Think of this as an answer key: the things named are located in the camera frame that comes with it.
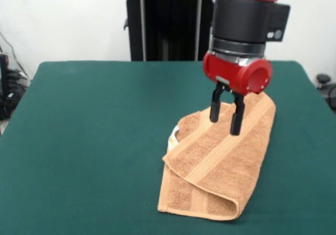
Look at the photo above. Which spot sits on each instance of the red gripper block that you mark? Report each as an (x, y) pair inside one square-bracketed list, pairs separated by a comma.
[(228, 72)]

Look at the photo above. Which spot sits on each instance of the tan terry towel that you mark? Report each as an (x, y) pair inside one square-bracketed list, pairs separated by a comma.
[(223, 161)]

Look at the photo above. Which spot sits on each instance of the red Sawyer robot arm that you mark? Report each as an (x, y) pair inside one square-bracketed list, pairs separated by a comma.
[(241, 17)]

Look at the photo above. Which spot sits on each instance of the grey office chair base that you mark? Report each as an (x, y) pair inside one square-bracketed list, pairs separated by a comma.
[(324, 79)]

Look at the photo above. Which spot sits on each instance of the dark green table cloth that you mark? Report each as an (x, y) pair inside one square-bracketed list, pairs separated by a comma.
[(78, 140)]

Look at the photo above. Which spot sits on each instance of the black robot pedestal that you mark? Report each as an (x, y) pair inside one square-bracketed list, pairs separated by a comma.
[(170, 30)]

